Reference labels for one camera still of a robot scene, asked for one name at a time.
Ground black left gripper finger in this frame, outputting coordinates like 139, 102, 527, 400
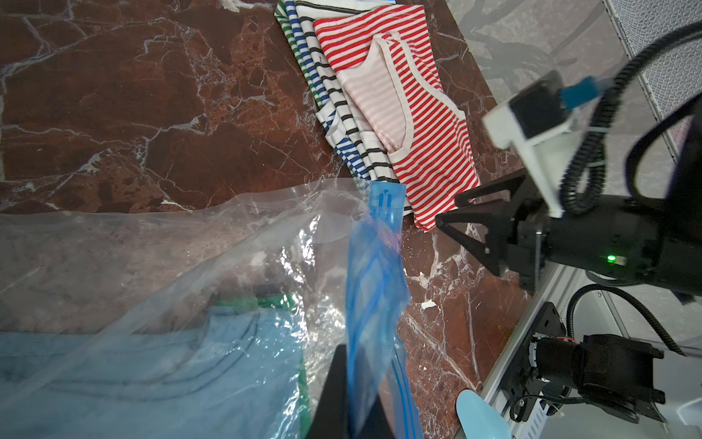
306, 344, 395, 439

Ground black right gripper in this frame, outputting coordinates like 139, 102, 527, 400
435, 168, 701, 296

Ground light blue tank top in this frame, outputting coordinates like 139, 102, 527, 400
0, 304, 305, 439

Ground black striped garment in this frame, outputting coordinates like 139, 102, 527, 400
294, 1, 398, 183

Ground clear vacuum bag blue zipper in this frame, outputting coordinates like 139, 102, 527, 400
1, 179, 422, 438

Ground red striped garment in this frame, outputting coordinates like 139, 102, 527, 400
314, 5, 480, 232

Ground blue striped tank top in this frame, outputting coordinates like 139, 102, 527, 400
283, 1, 371, 180

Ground green striped tank top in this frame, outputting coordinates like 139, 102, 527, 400
274, 1, 329, 110

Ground solid green garment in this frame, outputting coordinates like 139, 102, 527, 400
210, 303, 311, 438

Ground light blue garden trowel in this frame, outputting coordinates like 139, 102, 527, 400
455, 390, 513, 439

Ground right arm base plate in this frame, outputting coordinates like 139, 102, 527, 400
503, 316, 665, 424

